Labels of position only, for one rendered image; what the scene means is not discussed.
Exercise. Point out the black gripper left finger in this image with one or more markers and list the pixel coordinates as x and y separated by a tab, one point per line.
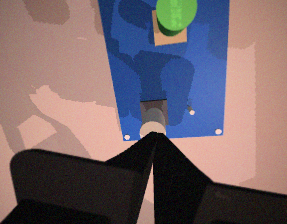
114	188

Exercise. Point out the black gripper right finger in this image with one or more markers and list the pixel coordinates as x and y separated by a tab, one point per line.
183	194

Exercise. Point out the blue circuit board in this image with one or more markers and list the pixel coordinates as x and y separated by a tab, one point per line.
145	70

